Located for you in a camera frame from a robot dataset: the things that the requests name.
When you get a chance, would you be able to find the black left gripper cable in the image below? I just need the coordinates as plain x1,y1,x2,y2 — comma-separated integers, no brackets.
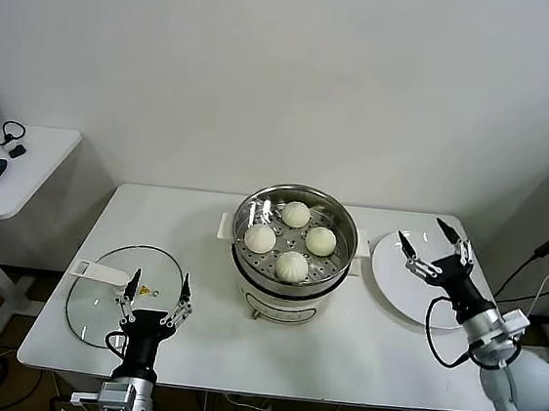
103,328,131,361

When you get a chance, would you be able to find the white steamed baozi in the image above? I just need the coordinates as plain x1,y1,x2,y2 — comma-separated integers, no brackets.
279,198,313,230
303,225,340,259
242,223,278,256
273,249,312,284

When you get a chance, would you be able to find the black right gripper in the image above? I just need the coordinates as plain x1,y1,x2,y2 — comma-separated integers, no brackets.
388,213,505,329

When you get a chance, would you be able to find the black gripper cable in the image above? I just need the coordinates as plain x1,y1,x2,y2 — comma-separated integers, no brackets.
420,293,528,378
103,328,131,361

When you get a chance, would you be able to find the round glass pot lid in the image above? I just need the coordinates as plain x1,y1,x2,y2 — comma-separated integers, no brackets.
62,237,191,353

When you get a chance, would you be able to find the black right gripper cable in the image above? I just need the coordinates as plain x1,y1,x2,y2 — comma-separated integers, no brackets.
420,293,528,378

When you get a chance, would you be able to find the black looped cable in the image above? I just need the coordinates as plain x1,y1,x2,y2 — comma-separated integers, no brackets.
0,118,29,146

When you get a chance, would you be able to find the perforated steel steamer basket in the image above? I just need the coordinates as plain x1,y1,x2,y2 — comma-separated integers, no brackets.
227,177,366,294

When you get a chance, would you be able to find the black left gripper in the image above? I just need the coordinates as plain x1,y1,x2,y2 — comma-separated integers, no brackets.
106,265,198,388

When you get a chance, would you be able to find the white side table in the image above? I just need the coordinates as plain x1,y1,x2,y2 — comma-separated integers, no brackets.
0,120,85,349

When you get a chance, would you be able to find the round white plate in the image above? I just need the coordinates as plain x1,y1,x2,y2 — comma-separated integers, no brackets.
364,227,479,334

